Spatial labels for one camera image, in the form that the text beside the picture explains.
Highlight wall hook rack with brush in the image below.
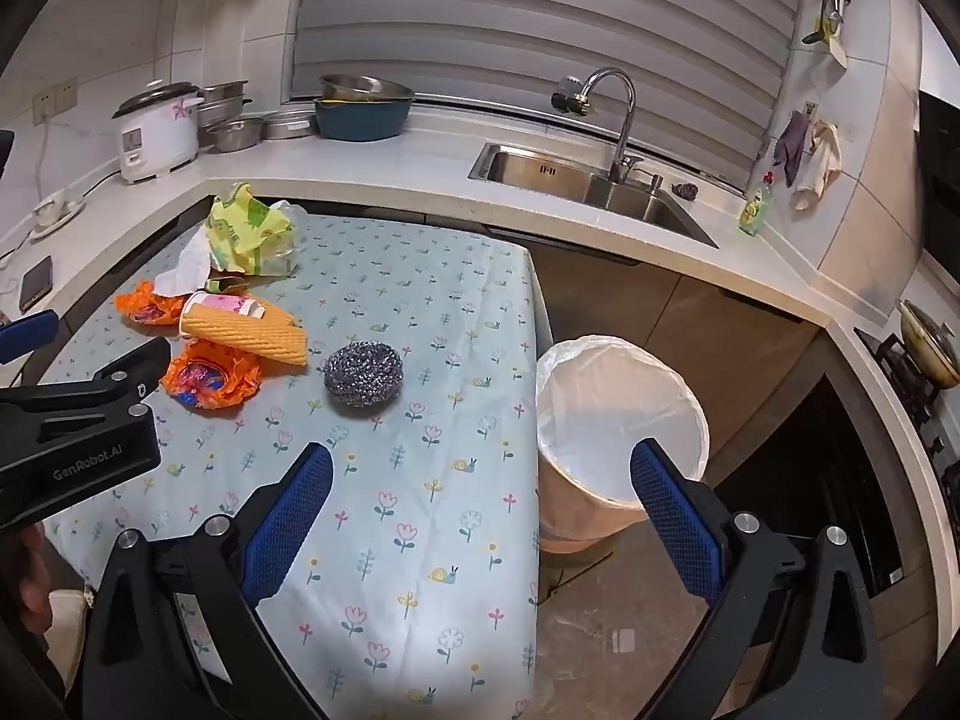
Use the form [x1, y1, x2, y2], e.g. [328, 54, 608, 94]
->
[801, 0, 854, 68]

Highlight purple hanging cloth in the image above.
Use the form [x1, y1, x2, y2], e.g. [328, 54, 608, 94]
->
[772, 111, 815, 188]

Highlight black built-in oven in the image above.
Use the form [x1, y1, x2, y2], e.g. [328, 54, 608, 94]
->
[787, 375, 931, 601]

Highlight white power plug adapter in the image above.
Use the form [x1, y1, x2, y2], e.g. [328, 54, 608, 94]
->
[28, 193, 87, 241]

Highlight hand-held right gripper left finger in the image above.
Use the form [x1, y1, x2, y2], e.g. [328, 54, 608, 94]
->
[79, 442, 335, 720]

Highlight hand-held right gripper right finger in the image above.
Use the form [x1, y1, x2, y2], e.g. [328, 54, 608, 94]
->
[628, 439, 886, 720]

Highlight chrome kitchen faucet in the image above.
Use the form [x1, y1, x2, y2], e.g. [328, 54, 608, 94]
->
[551, 67, 646, 185]

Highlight flat steel pan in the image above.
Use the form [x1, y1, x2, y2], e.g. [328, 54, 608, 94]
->
[261, 109, 320, 140]

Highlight yellow waffle dish cloth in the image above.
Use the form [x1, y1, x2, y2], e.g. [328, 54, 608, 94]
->
[182, 298, 310, 368]

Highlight large steel bowl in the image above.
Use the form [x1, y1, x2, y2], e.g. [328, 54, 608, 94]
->
[319, 73, 416, 104]

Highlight grey striped window blind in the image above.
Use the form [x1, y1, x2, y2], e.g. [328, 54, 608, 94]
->
[289, 0, 818, 181]

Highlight green dish soap bottle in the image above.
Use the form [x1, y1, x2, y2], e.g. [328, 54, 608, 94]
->
[739, 172, 777, 237]

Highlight stainless steel sink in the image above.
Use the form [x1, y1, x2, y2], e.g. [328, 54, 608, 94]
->
[469, 141, 719, 248]

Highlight orange printed plastic wrapper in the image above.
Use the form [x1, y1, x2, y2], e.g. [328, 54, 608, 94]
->
[160, 340, 263, 410]
[112, 280, 188, 327]

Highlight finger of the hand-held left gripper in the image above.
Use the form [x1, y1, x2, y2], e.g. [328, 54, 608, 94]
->
[0, 310, 59, 365]
[0, 336, 172, 437]

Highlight steel wire scourer ball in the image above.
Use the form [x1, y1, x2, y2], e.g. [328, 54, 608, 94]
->
[322, 341, 406, 410]

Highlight crumpled white tissue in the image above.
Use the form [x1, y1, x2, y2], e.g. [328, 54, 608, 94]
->
[154, 225, 218, 295]

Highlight black gas stove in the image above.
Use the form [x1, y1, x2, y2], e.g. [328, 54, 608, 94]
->
[855, 326, 960, 466]

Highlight dark blue plastic basin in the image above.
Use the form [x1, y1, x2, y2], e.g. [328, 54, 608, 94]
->
[313, 96, 415, 142]

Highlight stacked steel steamer pots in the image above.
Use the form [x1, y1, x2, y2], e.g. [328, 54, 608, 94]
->
[196, 81, 252, 137]

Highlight black smartphone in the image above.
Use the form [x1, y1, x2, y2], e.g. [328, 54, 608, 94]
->
[19, 255, 55, 314]

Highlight white wall socket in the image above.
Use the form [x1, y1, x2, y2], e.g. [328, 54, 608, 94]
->
[34, 79, 78, 125]

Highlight beige hanging cloth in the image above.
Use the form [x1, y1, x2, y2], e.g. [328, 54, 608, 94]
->
[791, 120, 845, 212]

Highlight person's left hand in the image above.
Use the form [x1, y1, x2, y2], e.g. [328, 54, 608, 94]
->
[19, 525, 57, 635]

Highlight paper cup with pink label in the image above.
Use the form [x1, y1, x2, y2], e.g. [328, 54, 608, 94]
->
[178, 292, 267, 338]

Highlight wok with glass lid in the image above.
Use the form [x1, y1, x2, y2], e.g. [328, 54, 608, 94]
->
[898, 300, 960, 391]

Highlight clear crumpled plastic bag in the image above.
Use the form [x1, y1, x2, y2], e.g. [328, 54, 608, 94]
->
[266, 199, 302, 271]

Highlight white rice cooker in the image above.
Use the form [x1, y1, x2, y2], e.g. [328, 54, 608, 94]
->
[112, 79, 205, 185]

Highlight beige bin with white liner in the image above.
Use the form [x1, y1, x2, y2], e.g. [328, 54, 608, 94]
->
[535, 336, 711, 556]

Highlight black range hood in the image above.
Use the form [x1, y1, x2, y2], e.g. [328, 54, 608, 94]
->
[919, 90, 960, 256]

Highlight floral light blue tablecloth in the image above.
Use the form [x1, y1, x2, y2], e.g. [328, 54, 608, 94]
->
[34, 214, 556, 720]

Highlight yellow green printed bag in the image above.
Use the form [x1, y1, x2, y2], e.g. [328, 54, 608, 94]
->
[204, 181, 297, 278]

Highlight small steel pot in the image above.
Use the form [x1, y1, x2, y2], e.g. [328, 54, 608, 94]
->
[206, 118, 265, 153]

